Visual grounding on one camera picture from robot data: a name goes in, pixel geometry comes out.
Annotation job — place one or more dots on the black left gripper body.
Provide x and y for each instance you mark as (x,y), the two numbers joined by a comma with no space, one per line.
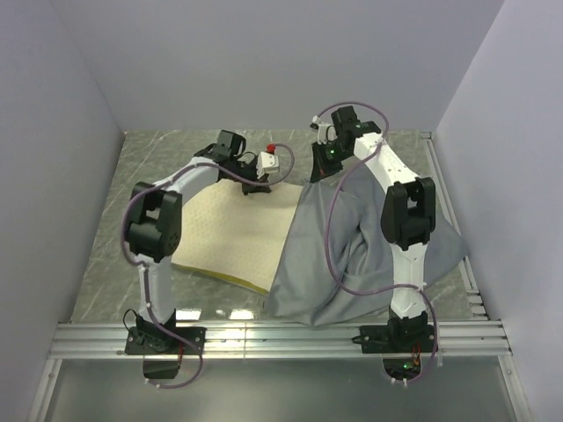
(249,171)

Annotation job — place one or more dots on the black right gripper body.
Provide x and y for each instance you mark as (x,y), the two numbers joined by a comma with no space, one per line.
(328,157)

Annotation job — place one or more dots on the cream quilted pillow yellow edge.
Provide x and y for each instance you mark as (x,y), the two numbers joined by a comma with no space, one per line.
(235,237)

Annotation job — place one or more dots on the grey pillowcase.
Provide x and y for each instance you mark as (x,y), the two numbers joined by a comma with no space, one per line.
(335,263)

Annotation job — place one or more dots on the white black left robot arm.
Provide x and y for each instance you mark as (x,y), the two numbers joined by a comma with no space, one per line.
(152,223)

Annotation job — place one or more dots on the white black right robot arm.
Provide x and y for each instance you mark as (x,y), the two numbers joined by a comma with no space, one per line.
(407,221)

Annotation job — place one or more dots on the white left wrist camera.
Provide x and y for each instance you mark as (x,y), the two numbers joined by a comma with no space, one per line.
(267,161)

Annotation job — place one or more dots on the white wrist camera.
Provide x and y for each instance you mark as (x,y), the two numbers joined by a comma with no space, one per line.
(267,161)
(325,132)

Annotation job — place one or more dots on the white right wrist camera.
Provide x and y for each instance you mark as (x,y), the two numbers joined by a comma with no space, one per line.
(325,132)

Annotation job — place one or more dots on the aluminium front rail frame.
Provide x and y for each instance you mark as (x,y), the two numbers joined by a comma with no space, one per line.
(262,340)

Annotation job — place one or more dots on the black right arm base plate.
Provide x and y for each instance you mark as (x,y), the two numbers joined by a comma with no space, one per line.
(374,340)

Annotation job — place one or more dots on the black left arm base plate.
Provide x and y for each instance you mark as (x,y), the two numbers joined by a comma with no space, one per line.
(187,340)

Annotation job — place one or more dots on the aluminium right side rail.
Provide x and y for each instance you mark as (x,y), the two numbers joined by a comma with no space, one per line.
(464,273)

